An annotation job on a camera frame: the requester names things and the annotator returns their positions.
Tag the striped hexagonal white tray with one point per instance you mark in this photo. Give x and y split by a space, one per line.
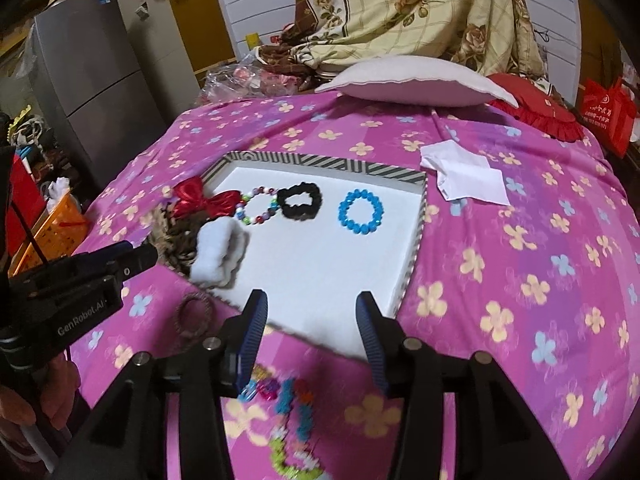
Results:
313 270

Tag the white paper sheet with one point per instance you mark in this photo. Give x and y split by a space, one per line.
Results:
463 174

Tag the cream floral quilt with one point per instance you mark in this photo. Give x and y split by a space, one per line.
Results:
327 36

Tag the red satin bow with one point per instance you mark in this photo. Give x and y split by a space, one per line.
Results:
191 199

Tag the pink grey woven bangle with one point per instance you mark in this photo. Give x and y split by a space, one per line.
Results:
194 315

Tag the red box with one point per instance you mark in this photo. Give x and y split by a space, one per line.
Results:
29 206

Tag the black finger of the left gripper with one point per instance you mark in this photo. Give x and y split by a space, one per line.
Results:
120 261

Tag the black scrunchie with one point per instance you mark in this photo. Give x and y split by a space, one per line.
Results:
300 202

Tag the leopard print hair bow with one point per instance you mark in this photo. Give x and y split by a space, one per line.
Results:
175 239

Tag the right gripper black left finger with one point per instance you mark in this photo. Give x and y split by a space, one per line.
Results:
220 367

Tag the red shopping bag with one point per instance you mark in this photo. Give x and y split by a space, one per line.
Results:
609 114

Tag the clear plastic bag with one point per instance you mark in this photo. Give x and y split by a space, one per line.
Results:
247 79

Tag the orange plastic basket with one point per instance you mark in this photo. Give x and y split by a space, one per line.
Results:
56 234

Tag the white pink pillow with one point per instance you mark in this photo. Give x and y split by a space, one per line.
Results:
417 80

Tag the pink floral bed sheet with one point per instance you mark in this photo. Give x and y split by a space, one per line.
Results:
548 285

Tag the white fluffy hair band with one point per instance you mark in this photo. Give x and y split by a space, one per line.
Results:
220 247

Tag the grey refrigerator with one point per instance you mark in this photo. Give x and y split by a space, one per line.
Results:
90 87

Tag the person's left hand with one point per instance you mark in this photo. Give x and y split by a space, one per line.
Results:
51 398

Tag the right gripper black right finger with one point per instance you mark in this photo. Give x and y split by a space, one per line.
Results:
407 369

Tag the red ruffled cushion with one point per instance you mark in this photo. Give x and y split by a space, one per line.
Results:
537 109

